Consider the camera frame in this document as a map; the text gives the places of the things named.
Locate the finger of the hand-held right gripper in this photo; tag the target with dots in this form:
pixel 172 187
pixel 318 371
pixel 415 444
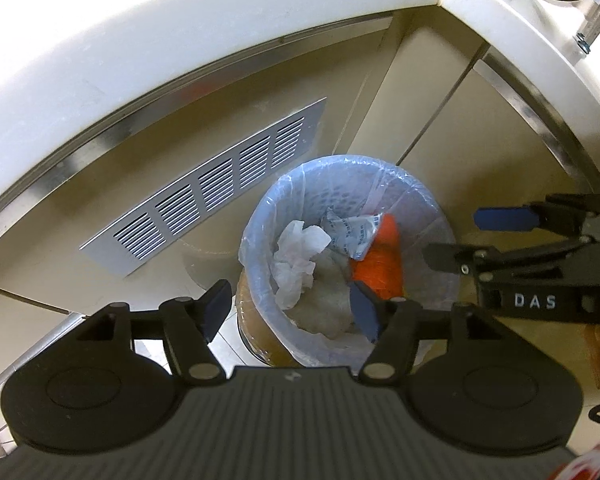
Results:
pixel 502 218
pixel 447 257

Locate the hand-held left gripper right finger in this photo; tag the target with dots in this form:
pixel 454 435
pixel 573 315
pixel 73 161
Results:
pixel 364 310

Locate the red white printed clothing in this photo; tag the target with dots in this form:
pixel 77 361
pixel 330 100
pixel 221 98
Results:
pixel 592 462

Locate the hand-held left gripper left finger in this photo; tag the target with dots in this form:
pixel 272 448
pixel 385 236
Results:
pixel 219 307

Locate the brown round stand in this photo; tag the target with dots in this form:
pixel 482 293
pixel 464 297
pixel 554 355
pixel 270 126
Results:
pixel 257 325

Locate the white tissue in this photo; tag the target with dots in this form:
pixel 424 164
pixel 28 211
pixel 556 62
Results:
pixel 297 255

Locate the orange mesh bag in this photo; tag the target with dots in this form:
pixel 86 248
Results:
pixel 380 265

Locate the blue white plastic packet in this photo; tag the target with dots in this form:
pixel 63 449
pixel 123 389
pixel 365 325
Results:
pixel 352 232

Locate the wide beige cabinet door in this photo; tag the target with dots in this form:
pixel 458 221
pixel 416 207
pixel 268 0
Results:
pixel 505 150

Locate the silver vent grille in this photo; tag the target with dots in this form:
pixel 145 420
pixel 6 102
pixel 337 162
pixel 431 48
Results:
pixel 205 190

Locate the blue plastic wastebasket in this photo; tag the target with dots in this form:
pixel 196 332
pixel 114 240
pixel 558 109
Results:
pixel 425 220

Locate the narrow beige cabinet door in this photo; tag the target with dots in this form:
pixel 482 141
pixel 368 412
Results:
pixel 420 90

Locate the beige cabinet panel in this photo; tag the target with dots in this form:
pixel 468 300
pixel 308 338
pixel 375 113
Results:
pixel 280 75

